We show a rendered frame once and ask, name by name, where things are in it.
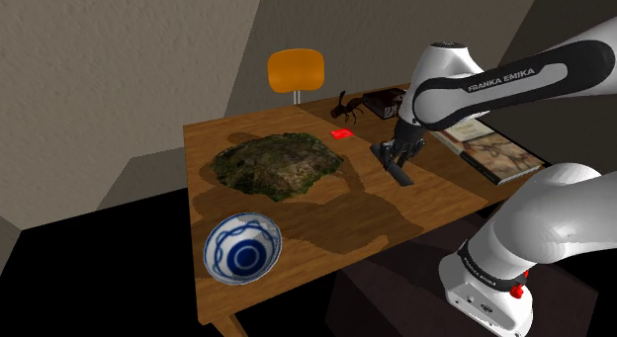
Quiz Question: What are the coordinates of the black box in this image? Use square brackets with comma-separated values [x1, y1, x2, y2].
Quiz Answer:
[361, 87, 409, 121]

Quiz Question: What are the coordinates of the dark grey flat bar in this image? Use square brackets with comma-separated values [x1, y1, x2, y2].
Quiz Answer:
[369, 141, 415, 188]

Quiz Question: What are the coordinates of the dark insect figure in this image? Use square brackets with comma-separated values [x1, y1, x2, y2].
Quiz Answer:
[329, 89, 367, 126]

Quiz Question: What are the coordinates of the wooden table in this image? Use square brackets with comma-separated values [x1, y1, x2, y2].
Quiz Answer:
[182, 82, 549, 337]

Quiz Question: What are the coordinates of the book with beige cover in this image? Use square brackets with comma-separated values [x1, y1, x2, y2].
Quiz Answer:
[428, 117, 545, 187]

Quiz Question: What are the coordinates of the orange chair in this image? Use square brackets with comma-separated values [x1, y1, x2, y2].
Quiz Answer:
[266, 47, 326, 107]

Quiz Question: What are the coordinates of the green mossy flat rock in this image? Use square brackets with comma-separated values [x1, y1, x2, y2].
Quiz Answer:
[210, 131, 345, 204]

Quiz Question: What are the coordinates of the dark robot stand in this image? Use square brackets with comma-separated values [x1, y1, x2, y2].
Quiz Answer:
[324, 213, 600, 337]

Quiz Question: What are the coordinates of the blue and white patterned bowl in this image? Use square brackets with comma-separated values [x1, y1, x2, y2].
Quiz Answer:
[203, 211, 284, 287]

